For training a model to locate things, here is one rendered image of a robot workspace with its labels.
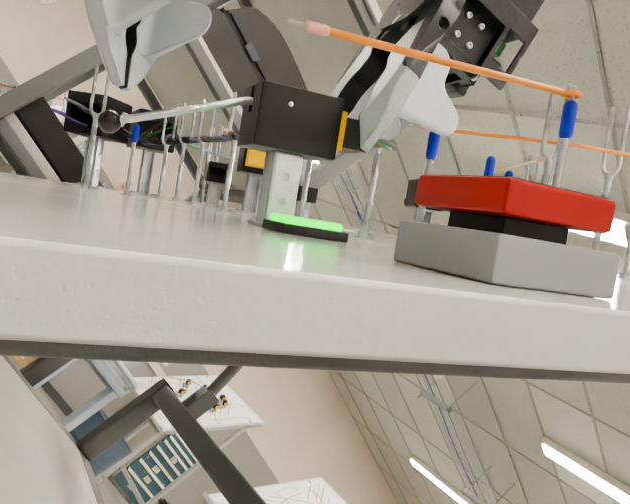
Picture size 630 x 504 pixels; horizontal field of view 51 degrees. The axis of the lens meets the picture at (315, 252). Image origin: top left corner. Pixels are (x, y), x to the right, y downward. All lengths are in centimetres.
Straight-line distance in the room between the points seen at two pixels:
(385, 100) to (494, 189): 21
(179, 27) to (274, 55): 113
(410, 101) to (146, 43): 17
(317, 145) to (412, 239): 20
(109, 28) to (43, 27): 763
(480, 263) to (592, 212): 5
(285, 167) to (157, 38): 11
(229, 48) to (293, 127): 111
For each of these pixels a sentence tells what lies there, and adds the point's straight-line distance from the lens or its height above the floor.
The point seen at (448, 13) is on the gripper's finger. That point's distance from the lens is 45.
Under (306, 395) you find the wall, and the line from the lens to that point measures 1056.
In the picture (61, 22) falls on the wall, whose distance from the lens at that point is 809.
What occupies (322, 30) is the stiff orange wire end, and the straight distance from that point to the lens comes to 34.
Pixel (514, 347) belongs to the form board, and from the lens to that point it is 18.
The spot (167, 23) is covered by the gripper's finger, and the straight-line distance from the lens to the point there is 45.
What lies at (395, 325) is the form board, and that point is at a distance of 15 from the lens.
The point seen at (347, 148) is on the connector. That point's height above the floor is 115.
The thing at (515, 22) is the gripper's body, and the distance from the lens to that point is 50.
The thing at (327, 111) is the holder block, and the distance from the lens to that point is 44.
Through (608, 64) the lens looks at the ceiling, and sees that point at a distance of 329.
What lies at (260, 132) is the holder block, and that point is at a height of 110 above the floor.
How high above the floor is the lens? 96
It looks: 18 degrees up
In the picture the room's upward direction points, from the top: 54 degrees clockwise
